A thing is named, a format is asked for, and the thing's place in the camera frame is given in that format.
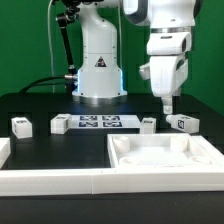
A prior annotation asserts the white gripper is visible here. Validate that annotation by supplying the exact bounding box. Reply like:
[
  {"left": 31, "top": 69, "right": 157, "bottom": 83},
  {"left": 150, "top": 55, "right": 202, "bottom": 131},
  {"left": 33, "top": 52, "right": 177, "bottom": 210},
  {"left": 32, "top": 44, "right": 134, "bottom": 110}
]
[{"left": 139, "top": 54, "right": 188, "bottom": 114}]

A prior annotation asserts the white square tabletop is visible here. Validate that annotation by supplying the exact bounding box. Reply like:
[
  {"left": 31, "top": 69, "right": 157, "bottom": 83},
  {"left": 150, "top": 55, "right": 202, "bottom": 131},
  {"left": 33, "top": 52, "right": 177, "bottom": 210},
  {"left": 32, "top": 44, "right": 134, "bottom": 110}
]
[{"left": 107, "top": 133, "right": 224, "bottom": 168}]

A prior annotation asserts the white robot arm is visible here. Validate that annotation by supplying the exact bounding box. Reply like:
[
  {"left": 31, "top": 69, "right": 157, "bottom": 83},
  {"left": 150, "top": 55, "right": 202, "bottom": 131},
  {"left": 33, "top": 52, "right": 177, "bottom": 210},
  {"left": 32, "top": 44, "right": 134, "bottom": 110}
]
[{"left": 57, "top": 0, "right": 201, "bottom": 114}]

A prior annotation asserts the white marker tag sheet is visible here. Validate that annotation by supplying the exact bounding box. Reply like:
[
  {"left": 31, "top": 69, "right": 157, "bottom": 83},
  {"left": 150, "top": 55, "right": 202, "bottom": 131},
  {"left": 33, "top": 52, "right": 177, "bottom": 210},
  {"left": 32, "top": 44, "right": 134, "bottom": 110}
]
[{"left": 71, "top": 115, "right": 140, "bottom": 129}]

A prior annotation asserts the white U-shaped obstacle fence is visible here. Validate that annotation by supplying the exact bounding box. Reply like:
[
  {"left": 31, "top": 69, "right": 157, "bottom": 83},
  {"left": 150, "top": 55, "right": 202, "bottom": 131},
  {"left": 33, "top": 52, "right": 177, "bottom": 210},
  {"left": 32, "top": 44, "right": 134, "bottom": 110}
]
[{"left": 0, "top": 138, "right": 224, "bottom": 196}]

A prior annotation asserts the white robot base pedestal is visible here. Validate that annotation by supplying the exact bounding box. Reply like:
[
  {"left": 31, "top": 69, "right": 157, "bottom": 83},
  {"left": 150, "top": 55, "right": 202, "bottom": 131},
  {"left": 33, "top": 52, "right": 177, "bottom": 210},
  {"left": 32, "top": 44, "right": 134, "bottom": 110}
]
[{"left": 72, "top": 4, "right": 127, "bottom": 104}]

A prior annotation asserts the black cable bundle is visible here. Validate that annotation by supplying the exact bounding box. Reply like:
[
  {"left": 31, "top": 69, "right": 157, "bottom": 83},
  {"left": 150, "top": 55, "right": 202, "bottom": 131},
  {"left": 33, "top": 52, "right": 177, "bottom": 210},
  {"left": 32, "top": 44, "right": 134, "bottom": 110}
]
[{"left": 18, "top": 6, "right": 80, "bottom": 94}]

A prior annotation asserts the grey thin cable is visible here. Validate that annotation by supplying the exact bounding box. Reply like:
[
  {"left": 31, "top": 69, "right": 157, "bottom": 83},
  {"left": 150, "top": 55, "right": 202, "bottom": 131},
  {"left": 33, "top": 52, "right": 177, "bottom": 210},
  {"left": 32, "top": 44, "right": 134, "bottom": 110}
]
[{"left": 47, "top": 0, "right": 56, "bottom": 94}]

